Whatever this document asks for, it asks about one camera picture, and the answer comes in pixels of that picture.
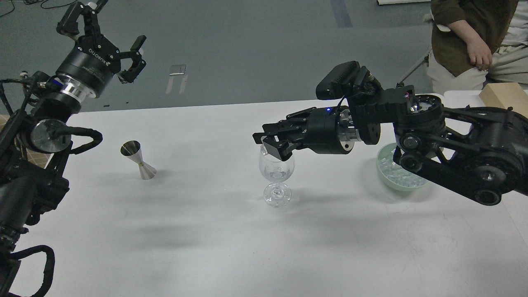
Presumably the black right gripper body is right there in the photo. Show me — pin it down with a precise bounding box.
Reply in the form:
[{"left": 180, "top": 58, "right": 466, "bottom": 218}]
[{"left": 297, "top": 106, "right": 368, "bottom": 154}]

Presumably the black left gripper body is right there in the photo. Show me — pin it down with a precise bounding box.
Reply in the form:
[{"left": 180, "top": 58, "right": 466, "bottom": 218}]
[{"left": 55, "top": 35, "right": 121, "bottom": 98}]

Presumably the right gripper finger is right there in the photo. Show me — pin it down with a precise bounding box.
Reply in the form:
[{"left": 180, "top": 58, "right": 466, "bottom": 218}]
[
  {"left": 262, "top": 137, "right": 305, "bottom": 161},
  {"left": 252, "top": 107, "right": 316, "bottom": 144}
]

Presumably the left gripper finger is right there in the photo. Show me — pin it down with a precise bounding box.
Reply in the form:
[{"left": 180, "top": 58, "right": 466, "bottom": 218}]
[
  {"left": 113, "top": 35, "right": 146, "bottom": 83},
  {"left": 57, "top": 0, "right": 109, "bottom": 48}
]

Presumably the clear ice cube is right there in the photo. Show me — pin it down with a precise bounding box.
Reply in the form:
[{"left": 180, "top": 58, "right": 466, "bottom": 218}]
[{"left": 260, "top": 144, "right": 270, "bottom": 156}]

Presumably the steel cocktail jigger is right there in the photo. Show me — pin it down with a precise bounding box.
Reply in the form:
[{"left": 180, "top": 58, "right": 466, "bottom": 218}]
[{"left": 120, "top": 140, "right": 157, "bottom": 180}]

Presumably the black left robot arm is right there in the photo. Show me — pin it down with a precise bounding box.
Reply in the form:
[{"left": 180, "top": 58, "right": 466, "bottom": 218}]
[{"left": 0, "top": 0, "right": 146, "bottom": 297}]

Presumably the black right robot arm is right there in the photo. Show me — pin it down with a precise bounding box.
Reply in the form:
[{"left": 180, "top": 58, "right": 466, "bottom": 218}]
[{"left": 253, "top": 86, "right": 527, "bottom": 205}]

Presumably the clear wine glass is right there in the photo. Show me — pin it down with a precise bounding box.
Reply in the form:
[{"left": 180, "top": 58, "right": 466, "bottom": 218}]
[{"left": 259, "top": 152, "right": 295, "bottom": 207}]

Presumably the green bowl of ice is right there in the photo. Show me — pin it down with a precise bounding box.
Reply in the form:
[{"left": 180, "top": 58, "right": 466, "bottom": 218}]
[{"left": 376, "top": 143, "right": 429, "bottom": 191}]

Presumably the person's bare hand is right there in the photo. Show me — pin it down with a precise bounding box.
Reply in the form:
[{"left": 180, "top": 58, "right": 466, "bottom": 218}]
[{"left": 465, "top": 36, "right": 493, "bottom": 71}]

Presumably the silver floor plate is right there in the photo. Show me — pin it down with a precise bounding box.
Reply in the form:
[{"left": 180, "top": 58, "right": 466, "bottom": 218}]
[{"left": 169, "top": 64, "right": 186, "bottom": 76}]

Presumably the tan checkered chair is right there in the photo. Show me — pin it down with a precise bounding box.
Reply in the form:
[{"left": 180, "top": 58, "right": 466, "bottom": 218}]
[{"left": 14, "top": 139, "right": 52, "bottom": 168}]

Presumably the white office chair base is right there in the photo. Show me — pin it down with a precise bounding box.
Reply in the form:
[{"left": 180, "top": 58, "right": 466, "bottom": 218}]
[{"left": 396, "top": 45, "right": 434, "bottom": 87}]

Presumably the person in brown jacket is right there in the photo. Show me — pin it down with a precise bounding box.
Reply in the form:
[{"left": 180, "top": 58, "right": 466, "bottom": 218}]
[{"left": 427, "top": 0, "right": 528, "bottom": 94}]

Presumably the light wooden block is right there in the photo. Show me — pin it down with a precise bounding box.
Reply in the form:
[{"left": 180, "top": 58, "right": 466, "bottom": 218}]
[{"left": 479, "top": 82, "right": 528, "bottom": 113}]

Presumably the black floor cable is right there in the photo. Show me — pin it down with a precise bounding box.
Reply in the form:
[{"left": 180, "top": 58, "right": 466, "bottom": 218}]
[{"left": 0, "top": 0, "right": 79, "bottom": 18}]

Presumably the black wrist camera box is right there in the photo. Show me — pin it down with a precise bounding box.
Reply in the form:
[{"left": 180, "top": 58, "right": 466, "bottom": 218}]
[{"left": 315, "top": 61, "right": 382, "bottom": 100}]

